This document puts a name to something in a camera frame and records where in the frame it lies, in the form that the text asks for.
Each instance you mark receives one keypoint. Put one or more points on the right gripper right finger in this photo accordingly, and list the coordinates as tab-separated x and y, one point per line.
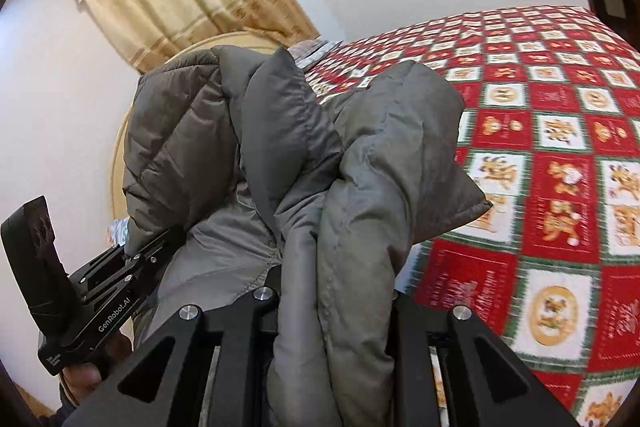
485	383

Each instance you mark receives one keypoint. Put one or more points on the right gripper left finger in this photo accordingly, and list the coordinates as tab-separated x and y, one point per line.
200	368

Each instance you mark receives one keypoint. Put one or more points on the grey padded jacket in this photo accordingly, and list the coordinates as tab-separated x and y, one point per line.
334	194

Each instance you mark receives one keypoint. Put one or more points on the left hand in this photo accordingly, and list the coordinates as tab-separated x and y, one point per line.
80	381

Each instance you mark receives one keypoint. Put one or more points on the cream round wooden headboard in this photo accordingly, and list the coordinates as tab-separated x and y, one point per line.
179	144

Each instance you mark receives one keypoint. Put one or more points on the red patterned bed quilt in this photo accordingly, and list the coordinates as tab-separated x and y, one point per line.
550	133

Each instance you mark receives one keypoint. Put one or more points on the striped grey pillow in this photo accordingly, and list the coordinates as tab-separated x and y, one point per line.
308	53

